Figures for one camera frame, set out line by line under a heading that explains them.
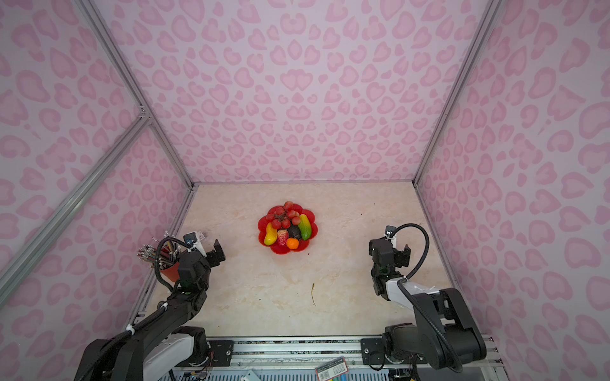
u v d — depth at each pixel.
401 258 0.79
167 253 0.84
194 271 0.65
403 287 0.48
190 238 0.72
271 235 0.95
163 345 0.56
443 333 0.39
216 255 0.78
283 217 0.97
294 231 0.98
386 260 0.70
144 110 0.91
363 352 0.73
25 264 0.53
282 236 0.96
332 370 0.69
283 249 0.94
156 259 0.77
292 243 0.95
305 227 0.98
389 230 0.78
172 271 0.63
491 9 0.69
